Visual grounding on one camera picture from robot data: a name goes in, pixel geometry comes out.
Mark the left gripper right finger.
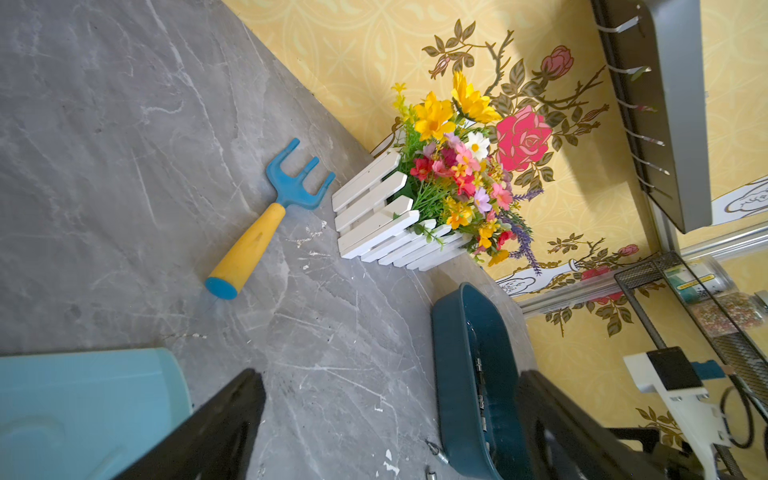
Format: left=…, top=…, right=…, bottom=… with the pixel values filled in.
left=515, top=370, right=660, bottom=479

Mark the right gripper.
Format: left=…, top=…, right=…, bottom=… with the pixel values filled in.
left=605, top=425, right=745, bottom=480

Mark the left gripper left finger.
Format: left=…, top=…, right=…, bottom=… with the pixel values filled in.
left=117, top=368, right=267, bottom=479

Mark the teal plastic storage box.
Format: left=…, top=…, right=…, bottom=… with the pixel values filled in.
left=431, top=283, right=533, bottom=479

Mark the light blue dustpan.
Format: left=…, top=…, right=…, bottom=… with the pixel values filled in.
left=1, top=348, right=193, bottom=479

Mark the blue yellow garden fork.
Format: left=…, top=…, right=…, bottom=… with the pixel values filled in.
left=204, top=138, right=335, bottom=300

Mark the flower pot white fence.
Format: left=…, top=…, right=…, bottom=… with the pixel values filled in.
left=332, top=73, right=553, bottom=275

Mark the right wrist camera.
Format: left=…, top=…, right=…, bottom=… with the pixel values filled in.
left=623, top=347, right=731, bottom=472

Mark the black wire mesh basket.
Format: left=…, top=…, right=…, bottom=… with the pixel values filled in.
left=613, top=251, right=768, bottom=421

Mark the dark wall shelf tray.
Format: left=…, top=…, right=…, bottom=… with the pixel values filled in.
left=591, top=0, right=712, bottom=233

